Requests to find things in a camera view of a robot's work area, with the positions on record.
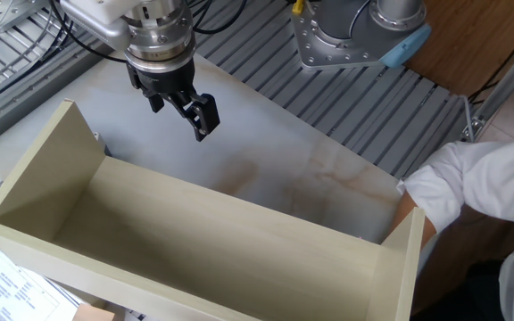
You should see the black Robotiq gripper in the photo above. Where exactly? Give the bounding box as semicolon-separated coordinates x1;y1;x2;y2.
126;56;221;143

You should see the person right forearm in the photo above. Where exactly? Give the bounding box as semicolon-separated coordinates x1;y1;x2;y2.
388;191;439;251

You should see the light wooden shelf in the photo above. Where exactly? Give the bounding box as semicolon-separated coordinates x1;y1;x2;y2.
0;98;427;321

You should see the glossy marble pattern board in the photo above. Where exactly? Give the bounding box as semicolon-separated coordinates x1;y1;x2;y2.
0;53;441;268

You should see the silver perforated metal plate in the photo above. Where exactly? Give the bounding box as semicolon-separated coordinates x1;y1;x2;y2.
0;0;52;35

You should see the light brown wooden block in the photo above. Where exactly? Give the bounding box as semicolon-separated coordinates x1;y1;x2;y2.
71;303;116;321

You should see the printed paper stack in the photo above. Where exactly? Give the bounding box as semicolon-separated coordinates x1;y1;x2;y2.
0;231;82;321

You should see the person in white shirt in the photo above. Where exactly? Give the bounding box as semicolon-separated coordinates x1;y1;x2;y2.
397;137;514;321

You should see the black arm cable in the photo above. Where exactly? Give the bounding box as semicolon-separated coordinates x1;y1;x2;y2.
189;0;249;36

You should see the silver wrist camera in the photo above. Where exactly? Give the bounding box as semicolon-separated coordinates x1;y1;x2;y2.
65;11;132;51

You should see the black camera cable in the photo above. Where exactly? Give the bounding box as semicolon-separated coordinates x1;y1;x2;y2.
49;0;128;63

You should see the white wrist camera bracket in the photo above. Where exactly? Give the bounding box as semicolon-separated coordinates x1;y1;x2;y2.
60;0;146;26

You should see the grey aluminium edge rail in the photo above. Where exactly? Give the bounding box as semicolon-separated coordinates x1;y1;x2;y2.
0;42;122;155

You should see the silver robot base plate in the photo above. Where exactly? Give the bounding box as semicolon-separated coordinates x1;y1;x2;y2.
291;3;386;71

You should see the light grey cable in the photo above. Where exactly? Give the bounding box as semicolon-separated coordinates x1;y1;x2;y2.
460;95;477;144

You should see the thin black floor cable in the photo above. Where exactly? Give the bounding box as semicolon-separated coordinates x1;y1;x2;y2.
466;42;514;104

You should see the aluminium frame post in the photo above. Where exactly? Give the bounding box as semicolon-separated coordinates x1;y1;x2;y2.
460;37;514;144

